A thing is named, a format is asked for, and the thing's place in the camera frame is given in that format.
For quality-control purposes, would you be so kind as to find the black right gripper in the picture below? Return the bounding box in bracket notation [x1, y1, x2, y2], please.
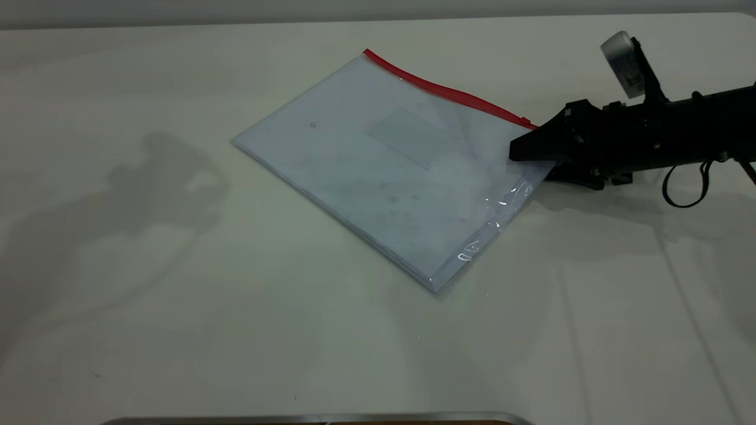
[509, 92, 722, 191]

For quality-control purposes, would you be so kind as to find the transparent zip bag red zipper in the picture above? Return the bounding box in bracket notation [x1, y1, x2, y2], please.
[232, 48, 559, 295]

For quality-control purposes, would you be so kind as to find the black looped cable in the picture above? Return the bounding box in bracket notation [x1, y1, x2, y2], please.
[661, 158, 716, 209]

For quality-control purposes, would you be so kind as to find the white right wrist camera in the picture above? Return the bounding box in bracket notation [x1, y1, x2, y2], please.
[599, 30, 669, 104]

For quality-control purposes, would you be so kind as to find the silver metal frame edge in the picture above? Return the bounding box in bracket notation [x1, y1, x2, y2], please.
[99, 411, 533, 425]

